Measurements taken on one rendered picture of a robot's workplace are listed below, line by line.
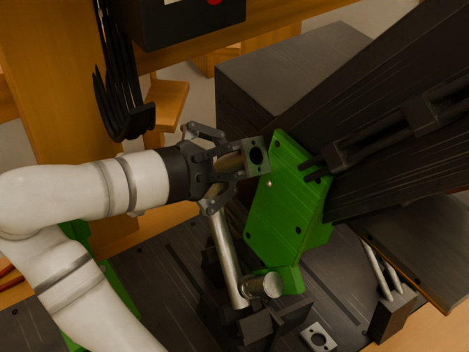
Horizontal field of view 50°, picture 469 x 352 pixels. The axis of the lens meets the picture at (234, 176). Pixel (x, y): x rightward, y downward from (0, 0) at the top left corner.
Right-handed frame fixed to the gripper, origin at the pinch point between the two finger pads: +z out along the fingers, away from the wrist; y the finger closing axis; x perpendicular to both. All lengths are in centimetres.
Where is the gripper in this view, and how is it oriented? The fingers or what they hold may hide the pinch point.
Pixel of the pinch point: (241, 159)
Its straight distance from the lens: 73.4
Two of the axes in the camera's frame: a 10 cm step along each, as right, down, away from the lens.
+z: 8.1, -1.9, 5.6
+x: -5.5, 1.2, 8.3
